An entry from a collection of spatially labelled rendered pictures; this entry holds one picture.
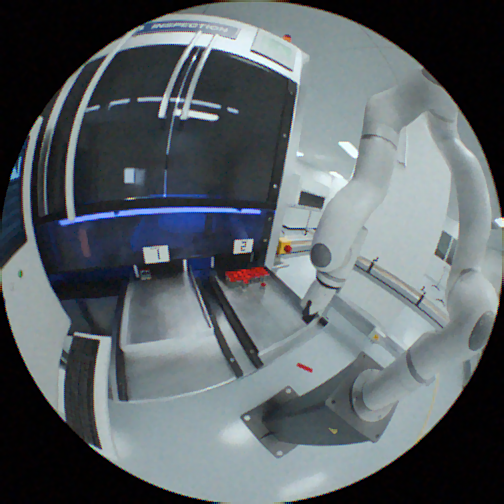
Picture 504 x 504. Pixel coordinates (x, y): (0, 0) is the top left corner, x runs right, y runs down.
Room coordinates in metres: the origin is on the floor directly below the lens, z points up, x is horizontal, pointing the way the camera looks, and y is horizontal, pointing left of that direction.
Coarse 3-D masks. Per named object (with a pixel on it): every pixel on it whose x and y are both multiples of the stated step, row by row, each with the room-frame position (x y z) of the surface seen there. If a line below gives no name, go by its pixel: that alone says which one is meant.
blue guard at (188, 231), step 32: (64, 224) 0.18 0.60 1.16; (96, 224) 0.26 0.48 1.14; (128, 224) 0.32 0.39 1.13; (160, 224) 0.38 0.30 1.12; (192, 224) 0.44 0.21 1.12; (224, 224) 0.51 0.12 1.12; (256, 224) 0.59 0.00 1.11; (64, 256) 0.16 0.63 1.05; (96, 256) 0.24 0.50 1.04; (128, 256) 0.31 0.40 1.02
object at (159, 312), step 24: (144, 288) 0.33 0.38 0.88; (168, 288) 0.36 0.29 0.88; (192, 288) 0.40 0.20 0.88; (144, 312) 0.23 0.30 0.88; (168, 312) 0.26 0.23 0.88; (192, 312) 0.29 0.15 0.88; (120, 336) 0.10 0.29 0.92; (144, 336) 0.15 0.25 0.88; (168, 336) 0.18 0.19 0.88; (192, 336) 0.19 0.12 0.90
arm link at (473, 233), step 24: (432, 120) 0.18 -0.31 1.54; (456, 120) 0.11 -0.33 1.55; (456, 144) 0.13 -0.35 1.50; (456, 168) 0.13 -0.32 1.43; (480, 168) 0.06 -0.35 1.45; (456, 192) 0.13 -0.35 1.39; (480, 192) 0.06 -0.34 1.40; (480, 216) 0.06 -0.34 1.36; (480, 240) 0.06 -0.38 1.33; (456, 264) 0.11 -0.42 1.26; (480, 264) 0.05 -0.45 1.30
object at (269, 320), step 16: (272, 272) 0.57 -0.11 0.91; (224, 288) 0.44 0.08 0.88; (240, 288) 0.46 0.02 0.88; (256, 288) 0.47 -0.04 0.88; (272, 288) 0.49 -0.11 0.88; (288, 288) 0.47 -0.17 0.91; (240, 304) 0.37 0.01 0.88; (256, 304) 0.38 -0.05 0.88; (272, 304) 0.39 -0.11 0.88; (288, 304) 0.40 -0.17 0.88; (240, 320) 0.27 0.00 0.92; (256, 320) 0.31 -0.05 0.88; (272, 320) 0.32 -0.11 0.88; (288, 320) 0.32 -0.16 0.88; (256, 336) 0.25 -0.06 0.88; (272, 336) 0.25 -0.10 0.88; (288, 336) 0.24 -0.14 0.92; (256, 352) 0.19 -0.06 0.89
